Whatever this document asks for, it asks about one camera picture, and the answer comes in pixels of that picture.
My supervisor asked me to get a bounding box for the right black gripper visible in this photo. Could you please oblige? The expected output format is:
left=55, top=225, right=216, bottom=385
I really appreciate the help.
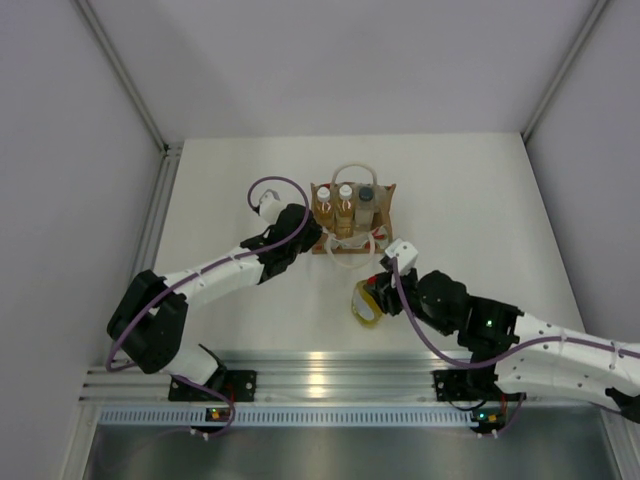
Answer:
left=365, top=265, right=455, bottom=336

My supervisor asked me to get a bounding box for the red-capped yellow bottle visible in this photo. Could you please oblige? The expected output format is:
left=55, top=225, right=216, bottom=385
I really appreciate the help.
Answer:
left=351, top=279, right=385, bottom=328

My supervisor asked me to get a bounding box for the burlap watermelon print canvas bag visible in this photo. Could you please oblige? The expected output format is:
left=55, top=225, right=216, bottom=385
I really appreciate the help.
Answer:
left=310, top=162, right=396, bottom=270

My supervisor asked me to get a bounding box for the grey-capped clear bottle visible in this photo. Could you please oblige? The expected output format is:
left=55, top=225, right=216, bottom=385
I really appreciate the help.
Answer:
left=354, top=185, right=375, bottom=232

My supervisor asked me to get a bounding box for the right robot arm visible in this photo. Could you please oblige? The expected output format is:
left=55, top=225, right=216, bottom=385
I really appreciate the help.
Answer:
left=351, top=270, right=639, bottom=422

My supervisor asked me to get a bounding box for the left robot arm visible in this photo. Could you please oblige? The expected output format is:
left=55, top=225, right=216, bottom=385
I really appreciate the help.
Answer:
left=106, top=202, right=322, bottom=400

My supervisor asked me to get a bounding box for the left white-capped yellow bottle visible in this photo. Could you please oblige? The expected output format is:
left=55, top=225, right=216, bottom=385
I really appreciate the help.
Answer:
left=314, top=186, right=334, bottom=231

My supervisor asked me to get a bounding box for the white-capped yellow bottle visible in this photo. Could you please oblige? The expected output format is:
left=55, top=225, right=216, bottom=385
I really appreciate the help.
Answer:
left=334, top=184, right=354, bottom=239
left=314, top=186, right=334, bottom=231

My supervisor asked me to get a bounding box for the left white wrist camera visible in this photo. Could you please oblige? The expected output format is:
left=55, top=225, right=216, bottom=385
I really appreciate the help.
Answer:
left=256, top=189, right=286, bottom=225

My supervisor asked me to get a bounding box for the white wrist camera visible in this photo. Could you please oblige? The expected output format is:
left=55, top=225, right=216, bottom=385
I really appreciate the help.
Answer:
left=380, top=238, right=419, bottom=276
left=256, top=189, right=286, bottom=225

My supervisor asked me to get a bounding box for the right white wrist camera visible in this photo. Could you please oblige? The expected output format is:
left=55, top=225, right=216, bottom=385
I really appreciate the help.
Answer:
left=380, top=238, right=419, bottom=276

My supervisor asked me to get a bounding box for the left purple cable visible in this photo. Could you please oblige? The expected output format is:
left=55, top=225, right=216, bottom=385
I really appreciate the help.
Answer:
left=105, top=175, right=310, bottom=374

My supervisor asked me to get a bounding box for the aluminium mounting rail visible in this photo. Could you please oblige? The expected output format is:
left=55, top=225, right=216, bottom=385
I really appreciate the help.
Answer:
left=79, top=351, right=448, bottom=405

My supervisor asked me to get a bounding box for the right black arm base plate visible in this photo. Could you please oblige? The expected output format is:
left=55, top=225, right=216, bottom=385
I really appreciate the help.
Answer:
left=432, top=369, right=502, bottom=403

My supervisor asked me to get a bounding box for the left aluminium frame post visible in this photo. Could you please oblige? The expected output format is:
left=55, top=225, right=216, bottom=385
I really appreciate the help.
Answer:
left=70, top=0, right=168, bottom=154

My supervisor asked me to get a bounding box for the aluminium frame post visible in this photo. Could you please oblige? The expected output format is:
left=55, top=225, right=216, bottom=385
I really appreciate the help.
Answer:
left=520, top=0, right=614, bottom=145
left=70, top=0, right=168, bottom=154

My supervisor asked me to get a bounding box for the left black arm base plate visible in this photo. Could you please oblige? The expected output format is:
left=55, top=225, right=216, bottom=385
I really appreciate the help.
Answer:
left=168, top=370, right=258, bottom=402

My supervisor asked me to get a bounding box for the white slotted cable duct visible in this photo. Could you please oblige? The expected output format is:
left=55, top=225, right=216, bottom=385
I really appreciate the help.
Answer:
left=99, top=406, right=502, bottom=427

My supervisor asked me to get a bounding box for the right aluminium frame post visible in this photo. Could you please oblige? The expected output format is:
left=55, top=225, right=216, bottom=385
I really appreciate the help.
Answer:
left=520, top=0, right=614, bottom=145

